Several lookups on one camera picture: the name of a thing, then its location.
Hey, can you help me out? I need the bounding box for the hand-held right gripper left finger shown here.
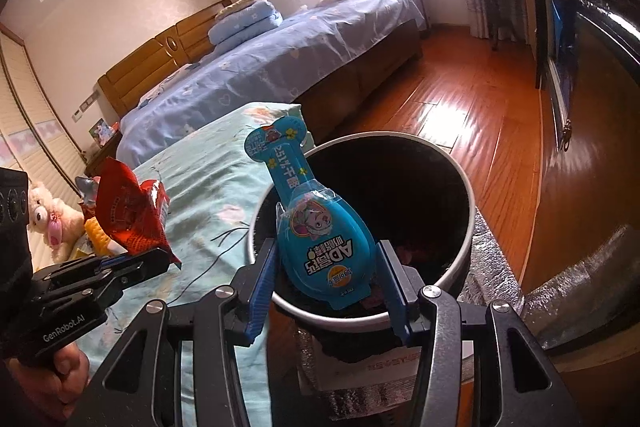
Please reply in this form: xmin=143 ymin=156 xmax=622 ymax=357
xmin=67 ymin=238 xmax=280 ymax=427

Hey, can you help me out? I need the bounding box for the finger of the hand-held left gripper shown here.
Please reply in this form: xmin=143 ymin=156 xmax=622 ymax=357
xmin=99 ymin=247 xmax=176 ymax=304
xmin=31 ymin=251 xmax=152 ymax=291

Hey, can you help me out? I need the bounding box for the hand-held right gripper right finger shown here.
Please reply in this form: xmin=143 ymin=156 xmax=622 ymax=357
xmin=375 ymin=239 xmax=588 ymax=427

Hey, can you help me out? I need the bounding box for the red snack packet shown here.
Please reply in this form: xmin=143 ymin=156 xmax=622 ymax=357
xmin=75 ymin=157 xmax=182 ymax=272

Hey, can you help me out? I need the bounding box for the blue snack packet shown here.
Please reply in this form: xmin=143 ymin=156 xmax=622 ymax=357
xmin=243 ymin=116 xmax=373 ymax=312

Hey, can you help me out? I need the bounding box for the black trash bin white rim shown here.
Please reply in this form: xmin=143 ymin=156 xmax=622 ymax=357
xmin=247 ymin=133 xmax=476 ymax=363

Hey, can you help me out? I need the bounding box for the person's left hand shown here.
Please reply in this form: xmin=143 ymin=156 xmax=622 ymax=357
xmin=10 ymin=341 xmax=93 ymax=417

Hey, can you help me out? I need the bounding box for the yellow snack packet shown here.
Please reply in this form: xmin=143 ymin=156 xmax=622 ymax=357
xmin=82 ymin=217 xmax=121 ymax=258

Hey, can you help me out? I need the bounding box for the cream teddy bear pink bow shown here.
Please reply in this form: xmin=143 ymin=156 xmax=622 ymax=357
xmin=25 ymin=181 xmax=86 ymax=264

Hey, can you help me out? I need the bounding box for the wooden nightstand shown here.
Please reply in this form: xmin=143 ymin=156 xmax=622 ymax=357
xmin=84 ymin=134 xmax=123 ymax=178

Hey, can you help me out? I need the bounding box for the blue patterned pillow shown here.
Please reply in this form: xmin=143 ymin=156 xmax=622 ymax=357
xmin=139 ymin=69 xmax=198 ymax=105

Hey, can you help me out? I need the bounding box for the wooden headboard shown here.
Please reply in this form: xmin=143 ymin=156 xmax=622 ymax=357
xmin=97 ymin=0 xmax=236 ymax=120

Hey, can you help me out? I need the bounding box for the bed with blue cover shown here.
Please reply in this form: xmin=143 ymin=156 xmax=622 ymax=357
xmin=116 ymin=0 xmax=426 ymax=168

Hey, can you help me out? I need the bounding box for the stack of blue pillows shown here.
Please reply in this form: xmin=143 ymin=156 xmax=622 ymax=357
xmin=207 ymin=0 xmax=283 ymax=46

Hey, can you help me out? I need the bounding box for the cream pillow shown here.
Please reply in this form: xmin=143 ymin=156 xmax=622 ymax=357
xmin=215 ymin=0 xmax=263 ymax=15

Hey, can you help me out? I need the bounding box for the floor clothes rack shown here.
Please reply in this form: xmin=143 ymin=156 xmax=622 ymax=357
xmin=467 ymin=0 xmax=528 ymax=52

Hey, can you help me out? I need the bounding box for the photo frame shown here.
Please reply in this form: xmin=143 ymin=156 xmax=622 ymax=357
xmin=89 ymin=119 xmax=112 ymax=146

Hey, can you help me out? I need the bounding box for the wall switch panel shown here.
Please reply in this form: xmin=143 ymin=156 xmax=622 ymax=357
xmin=72 ymin=91 xmax=101 ymax=120

